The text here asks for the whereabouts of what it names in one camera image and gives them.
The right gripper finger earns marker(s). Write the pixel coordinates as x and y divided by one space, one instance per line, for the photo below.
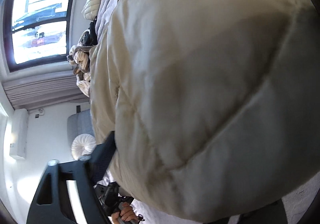
52 203

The tan puffer jacket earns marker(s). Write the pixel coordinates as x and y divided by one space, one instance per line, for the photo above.
214 103

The left hand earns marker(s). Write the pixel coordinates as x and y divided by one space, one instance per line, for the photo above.
127 214

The white round pleated cushion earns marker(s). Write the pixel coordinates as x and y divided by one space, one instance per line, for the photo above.
82 145

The grey quilted headboard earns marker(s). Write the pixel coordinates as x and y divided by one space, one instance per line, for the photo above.
79 123

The grey pleated curtain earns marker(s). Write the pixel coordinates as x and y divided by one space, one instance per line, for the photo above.
43 90

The cream striped knit sweater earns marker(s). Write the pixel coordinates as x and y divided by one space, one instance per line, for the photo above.
78 58

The dark garment on bed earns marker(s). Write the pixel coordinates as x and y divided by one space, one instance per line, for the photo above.
89 36

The cream quilted puffer garment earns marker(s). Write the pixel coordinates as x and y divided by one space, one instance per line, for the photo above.
90 9

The dark framed window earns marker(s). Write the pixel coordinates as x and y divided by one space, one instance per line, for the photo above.
35 32

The white wall air conditioner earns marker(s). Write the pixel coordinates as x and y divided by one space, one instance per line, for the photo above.
19 129

